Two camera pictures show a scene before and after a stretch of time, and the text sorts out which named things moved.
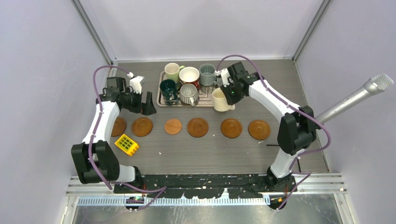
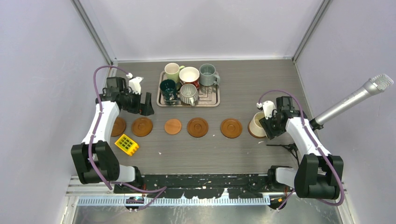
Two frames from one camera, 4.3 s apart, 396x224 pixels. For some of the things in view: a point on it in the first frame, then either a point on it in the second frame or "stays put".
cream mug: [220, 103] to [255, 126]
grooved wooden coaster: [142, 126] stays put
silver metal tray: [205, 97] stays put
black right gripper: [231, 100] to [271, 132]
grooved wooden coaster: [231, 128] stays put
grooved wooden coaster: [118, 127] stays put
